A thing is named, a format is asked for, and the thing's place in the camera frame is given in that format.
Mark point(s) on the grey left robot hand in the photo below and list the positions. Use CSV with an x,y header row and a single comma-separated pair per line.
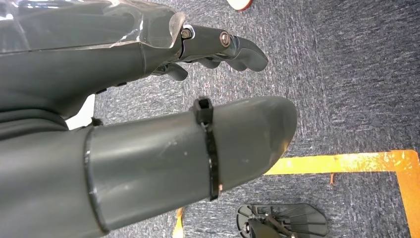
x,y
147,164

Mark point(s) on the white flat object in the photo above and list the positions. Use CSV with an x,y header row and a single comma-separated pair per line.
x,y
83,113

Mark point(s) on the black ribbed robot foot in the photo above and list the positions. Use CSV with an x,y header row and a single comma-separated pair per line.
x,y
295,220

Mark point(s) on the white red-soled shoe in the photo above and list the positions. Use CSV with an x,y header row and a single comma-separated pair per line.
x,y
239,4

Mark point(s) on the worn yellow floor tape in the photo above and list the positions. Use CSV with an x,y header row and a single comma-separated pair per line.
x,y
344,162

